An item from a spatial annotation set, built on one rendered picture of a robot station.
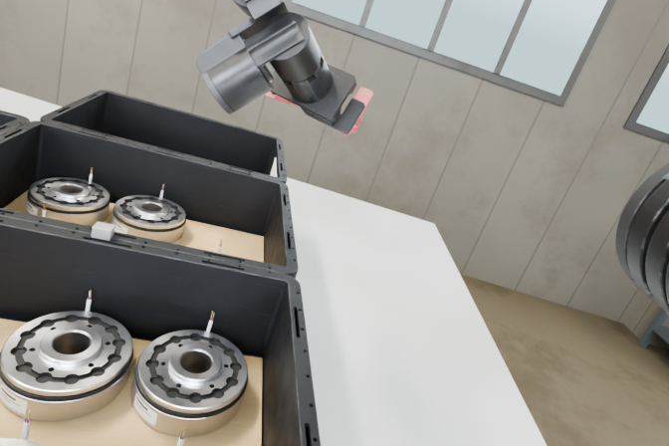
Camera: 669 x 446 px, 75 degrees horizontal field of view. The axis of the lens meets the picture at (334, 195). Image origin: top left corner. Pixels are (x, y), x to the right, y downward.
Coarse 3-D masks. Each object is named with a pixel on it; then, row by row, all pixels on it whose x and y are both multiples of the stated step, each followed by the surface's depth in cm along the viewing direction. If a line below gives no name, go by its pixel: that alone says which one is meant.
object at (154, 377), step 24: (168, 336) 44; (192, 336) 46; (216, 336) 46; (144, 360) 40; (168, 360) 41; (240, 360) 44; (144, 384) 38; (168, 384) 39; (216, 384) 40; (240, 384) 41; (168, 408) 37; (192, 408) 37; (216, 408) 38
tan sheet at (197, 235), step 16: (16, 208) 62; (112, 208) 70; (192, 224) 73; (208, 224) 75; (192, 240) 69; (208, 240) 70; (224, 240) 72; (240, 240) 74; (256, 240) 75; (240, 256) 69; (256, 256) 70
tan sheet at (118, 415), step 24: (0, 336) 42; (0, 408) 35; (120, 408) 39; (240, 408) 43; (0, 432) 34; (48, 432) 35; (72, 432) 36; (96, 432) 36; (120, 432) 37; (144, 432) 37; (216, 432) 40; (240, 432) 40
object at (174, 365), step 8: (192, 344) 43; (200, 344) 44; (176, 352) 42; (184, 352) 42; (192, 352) 43; (200, 352) 43; (208, 352) 43; (216, 352) 43; (176, 360) 41; (208, 360) 43; (216, 360) 42; (176, 368) 40; (216, 368) 41; (176, 376) 40; (184, 376) 39; (192, 376) 40; (200, 376) 40; (208, 376) 40; (216, 376) 41; (192, 384) 40; (200, 384) 40
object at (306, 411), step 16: (0, 224) 41; (16, 224) 42; (32, 224) 42; (64, 240) 42; (80, 240) 43; (96, 240) 44; (112, 240) 44; (144, 256) 44; (160, 256) 44; (176, 256) 45; (192, 256) 46; (224, 272) 46; (240, 272) 46; (256, 272) 47; (272, 272) 48; (288, 288) 46; (288, 304) 44; (304, 320) 42; (304, 336) 40; (304, 352) 38; (304, 368) 36; (304, 384) 35; (304, 400) 33; (304, 416) 32; (304, 432) 30
